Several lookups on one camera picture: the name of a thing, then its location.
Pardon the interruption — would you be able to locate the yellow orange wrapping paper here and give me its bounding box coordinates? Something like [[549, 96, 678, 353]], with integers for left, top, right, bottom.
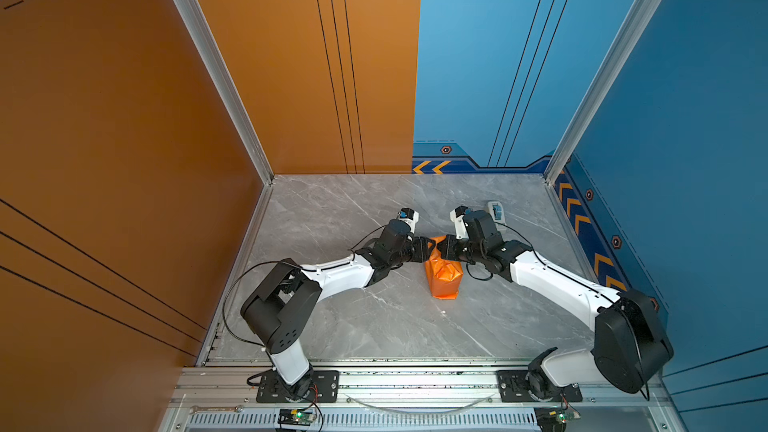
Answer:
[[425, 247, 464, 300]]

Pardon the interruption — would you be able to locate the right green circuit board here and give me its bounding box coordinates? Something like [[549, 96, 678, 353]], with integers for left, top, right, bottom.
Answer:
[[534, 408, 567, 432]]

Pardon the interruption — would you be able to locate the white tape dispenser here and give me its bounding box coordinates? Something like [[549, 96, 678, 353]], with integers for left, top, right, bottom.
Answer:
[[487, 201, 506, 223]]

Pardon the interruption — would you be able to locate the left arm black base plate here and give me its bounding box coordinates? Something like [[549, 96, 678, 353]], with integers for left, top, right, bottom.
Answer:
[[250, 369, 340, 404]]

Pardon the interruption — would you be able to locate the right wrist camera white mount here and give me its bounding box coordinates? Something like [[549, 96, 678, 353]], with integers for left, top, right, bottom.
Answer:
[[449, 206, 504, 249]]

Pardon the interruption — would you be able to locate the left aluminium corner post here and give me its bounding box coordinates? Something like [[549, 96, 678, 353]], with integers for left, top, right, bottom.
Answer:
[[172, 0, 274, 186]]

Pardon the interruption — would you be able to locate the green circuit board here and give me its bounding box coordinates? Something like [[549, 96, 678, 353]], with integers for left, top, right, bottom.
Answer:
[[534, 408, 567, 432], [277, 408, 320, 431]]

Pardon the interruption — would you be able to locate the left green circuit board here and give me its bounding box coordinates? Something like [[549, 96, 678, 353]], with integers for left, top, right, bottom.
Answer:
[[277, 408, 320, 431]]

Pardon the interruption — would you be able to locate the clear tube on rail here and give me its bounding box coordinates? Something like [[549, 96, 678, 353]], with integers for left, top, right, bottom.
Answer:
[[345, 395, 494, 416]]

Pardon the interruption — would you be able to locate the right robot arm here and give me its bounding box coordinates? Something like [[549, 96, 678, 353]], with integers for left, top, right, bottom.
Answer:
[[436, 235, 674, 401]]

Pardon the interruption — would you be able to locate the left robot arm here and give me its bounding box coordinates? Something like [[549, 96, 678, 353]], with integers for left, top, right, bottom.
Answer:
[[240, 236, 436, 399]]

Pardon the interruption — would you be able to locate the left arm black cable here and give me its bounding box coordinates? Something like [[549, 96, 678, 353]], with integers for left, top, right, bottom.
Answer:
[[221, 260, 301, 349]]

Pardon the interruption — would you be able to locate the right aluminium corner post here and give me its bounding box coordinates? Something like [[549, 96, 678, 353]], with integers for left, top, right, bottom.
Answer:
[[543, 0, 662, 186]]

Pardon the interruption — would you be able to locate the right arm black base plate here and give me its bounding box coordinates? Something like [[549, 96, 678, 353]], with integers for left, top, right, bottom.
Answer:
[[496, 369, 583, 403]]

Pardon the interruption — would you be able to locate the aluminium front rail frame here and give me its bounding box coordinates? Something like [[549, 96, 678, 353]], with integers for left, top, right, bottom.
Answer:
[[158, 359, 687, 431]]

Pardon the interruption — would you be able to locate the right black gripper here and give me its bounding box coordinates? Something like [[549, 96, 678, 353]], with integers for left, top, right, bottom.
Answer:
[[434, 235, 485, 265]]

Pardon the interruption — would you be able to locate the aluminium corner post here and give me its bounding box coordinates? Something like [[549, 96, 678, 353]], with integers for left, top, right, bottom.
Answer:
[[172, 0, 274, 186], [543, 0, 662, 186]]

